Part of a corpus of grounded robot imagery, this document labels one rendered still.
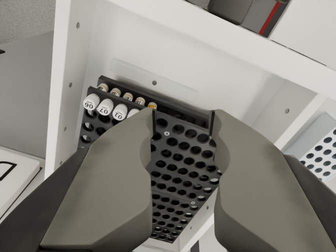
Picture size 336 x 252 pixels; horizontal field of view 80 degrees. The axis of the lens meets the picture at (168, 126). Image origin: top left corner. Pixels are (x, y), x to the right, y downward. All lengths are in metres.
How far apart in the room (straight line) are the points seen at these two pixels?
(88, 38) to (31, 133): 0.31
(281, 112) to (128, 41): 0.19
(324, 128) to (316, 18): 0.17
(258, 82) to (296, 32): 0.11
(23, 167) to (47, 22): 0.94
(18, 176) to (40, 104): 0.24
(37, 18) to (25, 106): 0.76
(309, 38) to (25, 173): 0.48
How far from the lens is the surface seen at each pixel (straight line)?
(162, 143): 0.22
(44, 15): 1.27
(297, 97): 0.25
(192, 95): 0.25
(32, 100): 0.62
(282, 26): 0.35
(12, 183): 0.41
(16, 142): 0.50
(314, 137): 0.42
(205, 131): 0.21
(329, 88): 0.19
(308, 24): 0.36
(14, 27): 1.37
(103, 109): 0.20
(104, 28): 0.26
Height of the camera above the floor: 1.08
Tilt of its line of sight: 57 degrees down
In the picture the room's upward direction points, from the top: 174 degrees counter-clockwise
